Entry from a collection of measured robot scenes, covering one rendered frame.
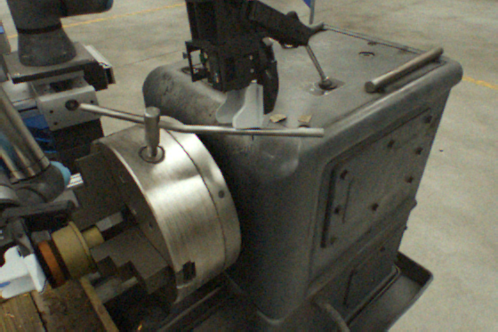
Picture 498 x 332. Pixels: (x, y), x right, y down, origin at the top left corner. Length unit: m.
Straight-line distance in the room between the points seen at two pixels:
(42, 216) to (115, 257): 0.18
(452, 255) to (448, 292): 0.25
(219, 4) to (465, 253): 2.07
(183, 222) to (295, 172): 0.18
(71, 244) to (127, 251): 0.08
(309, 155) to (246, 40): 0.21
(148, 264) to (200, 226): 0.10
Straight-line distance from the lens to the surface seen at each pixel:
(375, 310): 1.26
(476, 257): 2.34
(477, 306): 2.13
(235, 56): 0.43
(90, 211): 0.66
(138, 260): 0.62
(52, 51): 1.20
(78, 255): 0.65
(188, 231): 0.57
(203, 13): 0.44
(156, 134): 0.55
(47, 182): 0.98
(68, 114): 1.13
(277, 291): 0.74
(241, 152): 0.59
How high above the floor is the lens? 1.56
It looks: 34 degrees down
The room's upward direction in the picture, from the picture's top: straight up
